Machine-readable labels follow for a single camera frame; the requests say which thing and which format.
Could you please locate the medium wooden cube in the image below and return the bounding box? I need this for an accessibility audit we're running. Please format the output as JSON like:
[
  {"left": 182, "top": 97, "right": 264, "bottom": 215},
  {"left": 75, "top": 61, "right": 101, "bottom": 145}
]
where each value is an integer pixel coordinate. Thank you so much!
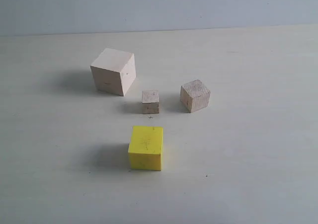
[{"left": 180, "top": 79, "right": 211, "bottom": 113}]

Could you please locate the yellow cube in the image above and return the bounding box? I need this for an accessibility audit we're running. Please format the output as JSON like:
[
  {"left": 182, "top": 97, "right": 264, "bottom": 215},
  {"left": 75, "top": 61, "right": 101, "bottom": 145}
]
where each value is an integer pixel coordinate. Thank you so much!
[{"left": 128, "top": 126, "right": 163, "bottom": 171}]

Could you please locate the large pale wooden cube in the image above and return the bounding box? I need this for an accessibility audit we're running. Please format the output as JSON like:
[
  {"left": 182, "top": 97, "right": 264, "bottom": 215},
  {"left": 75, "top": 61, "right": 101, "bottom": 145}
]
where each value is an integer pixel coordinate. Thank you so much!
[{"left": 90, "top": 48, "right": 136, "bottom": 96}]

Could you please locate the small wooden cube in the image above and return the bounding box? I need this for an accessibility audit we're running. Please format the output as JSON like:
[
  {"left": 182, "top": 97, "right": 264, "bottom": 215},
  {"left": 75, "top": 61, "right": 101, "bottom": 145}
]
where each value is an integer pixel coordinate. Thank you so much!
[{"left": 142, "top": 90, "right": 159, "bottom": 114}]

